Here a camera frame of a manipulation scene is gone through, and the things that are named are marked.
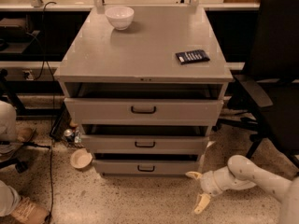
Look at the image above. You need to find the wall power outlet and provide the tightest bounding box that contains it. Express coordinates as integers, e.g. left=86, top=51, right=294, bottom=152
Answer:
left=23, top=70, right=34, bottom=80

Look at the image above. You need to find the tan sneaker far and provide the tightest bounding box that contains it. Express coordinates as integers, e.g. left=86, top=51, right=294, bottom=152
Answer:
left=17, top=128, right=36, bottom=143

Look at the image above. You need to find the grey drawer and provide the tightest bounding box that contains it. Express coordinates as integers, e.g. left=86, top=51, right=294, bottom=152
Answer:
left=93, top=160, right=199, bottom=175
left=82, top=135, right=208, bottom=155
left=64, top=98, right=223, bottom=126

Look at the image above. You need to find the drink can on floor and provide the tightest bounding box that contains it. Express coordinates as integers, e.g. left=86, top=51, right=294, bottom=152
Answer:
left=64, top=129, right=75, bottom=142

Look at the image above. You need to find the light trouser leg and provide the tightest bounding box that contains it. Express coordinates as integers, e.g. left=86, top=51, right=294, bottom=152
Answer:
left=0, top=101, right=17, bottom=142

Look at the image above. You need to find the grey bottom drawer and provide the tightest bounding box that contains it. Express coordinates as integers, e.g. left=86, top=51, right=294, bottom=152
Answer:
left=93, top=160, right=199, bottom=175

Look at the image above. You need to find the grey top drawer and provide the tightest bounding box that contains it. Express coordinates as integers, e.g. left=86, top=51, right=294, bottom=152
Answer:
left=64, top=98, right=223, bottom=126

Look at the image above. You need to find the white bowl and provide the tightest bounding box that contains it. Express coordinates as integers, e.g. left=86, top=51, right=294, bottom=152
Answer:
left=105, top=6, right=135, bottom=30

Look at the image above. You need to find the grey middle drawer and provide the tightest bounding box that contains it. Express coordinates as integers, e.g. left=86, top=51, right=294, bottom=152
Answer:
left=82, top=135, right=208, bottom=155

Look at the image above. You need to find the tan sneaker near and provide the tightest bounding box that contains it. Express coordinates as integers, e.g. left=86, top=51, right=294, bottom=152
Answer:
left=11, top=197, right=50, bottom=224

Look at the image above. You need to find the small bowl on floor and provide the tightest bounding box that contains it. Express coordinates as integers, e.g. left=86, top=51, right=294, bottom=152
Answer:
left=70, top=148, right=93, bottom=169

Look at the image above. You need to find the black cable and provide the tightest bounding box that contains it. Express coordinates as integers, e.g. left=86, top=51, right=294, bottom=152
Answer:
left=25, top=1, right=58, bottom=224

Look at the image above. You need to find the tan sneaker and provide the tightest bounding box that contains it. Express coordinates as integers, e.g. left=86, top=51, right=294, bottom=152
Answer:
left=11, top=197, right=50, bottom=224
left=17, top=128, right=36, bottom=143

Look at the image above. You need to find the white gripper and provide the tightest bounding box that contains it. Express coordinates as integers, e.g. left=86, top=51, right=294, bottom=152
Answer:
left=185, top=167, right=233, bottom=215

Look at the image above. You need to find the black office chair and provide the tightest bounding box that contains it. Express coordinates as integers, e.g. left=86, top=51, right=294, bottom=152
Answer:
left=217, top=0, right=299, bottom=167

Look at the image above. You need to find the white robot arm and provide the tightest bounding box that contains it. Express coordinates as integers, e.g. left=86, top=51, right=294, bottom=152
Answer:
left=186, top=155, right=299, bottom=224

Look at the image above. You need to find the grey drawer cabinet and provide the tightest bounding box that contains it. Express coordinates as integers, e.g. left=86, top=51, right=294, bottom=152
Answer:
left=55, top=6, right=232, bottom=163

